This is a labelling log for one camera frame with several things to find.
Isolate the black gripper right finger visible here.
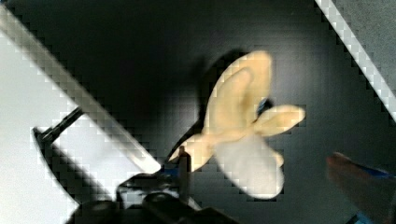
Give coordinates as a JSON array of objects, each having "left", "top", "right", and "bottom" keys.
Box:
[{"left": 326, "top": 152, "right": 395, "bottom": 224}]

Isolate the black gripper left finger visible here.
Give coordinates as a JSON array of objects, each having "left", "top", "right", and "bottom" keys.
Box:
[{"left": 66, "top": 147, "right": 239, "bottom": 224}]

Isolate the plush peeled banana toy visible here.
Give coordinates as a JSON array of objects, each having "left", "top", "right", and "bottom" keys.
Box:
[{"left": 181, "top": 50, "right": 305, "bottom": 200}]

